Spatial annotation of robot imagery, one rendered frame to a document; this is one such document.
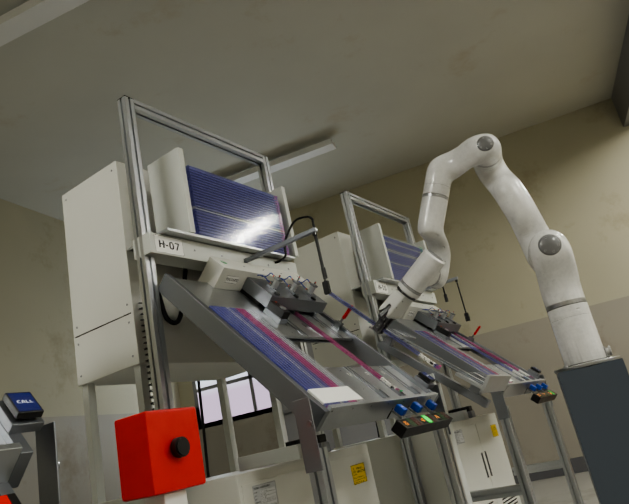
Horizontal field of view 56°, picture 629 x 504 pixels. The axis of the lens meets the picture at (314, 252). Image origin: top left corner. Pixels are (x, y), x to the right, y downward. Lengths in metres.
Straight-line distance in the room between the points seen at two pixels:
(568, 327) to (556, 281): 0.14
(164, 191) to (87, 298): 0.45
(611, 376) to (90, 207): 1.77
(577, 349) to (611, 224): 4.03
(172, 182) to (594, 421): 1.51
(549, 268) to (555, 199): 4.04
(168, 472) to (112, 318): 0.91
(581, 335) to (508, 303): 3.83
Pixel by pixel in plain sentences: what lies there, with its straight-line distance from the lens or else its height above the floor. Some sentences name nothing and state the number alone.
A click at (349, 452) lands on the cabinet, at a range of 2.16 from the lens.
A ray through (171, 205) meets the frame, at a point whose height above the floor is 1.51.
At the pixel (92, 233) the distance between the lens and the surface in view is 2.23.
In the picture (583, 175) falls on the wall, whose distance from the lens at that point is 6.03.
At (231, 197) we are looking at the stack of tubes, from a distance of 2.27.
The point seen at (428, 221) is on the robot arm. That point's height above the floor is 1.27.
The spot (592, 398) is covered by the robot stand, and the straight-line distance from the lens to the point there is 1.90.
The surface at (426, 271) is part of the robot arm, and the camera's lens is 2.00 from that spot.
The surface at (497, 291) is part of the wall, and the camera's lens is 5.77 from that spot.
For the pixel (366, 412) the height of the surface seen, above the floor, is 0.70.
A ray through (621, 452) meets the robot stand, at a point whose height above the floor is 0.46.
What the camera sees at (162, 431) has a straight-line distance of 1.28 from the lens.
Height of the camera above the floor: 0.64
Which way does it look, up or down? 18 degrees up
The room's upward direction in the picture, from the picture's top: 12 degrees counter-clockwise
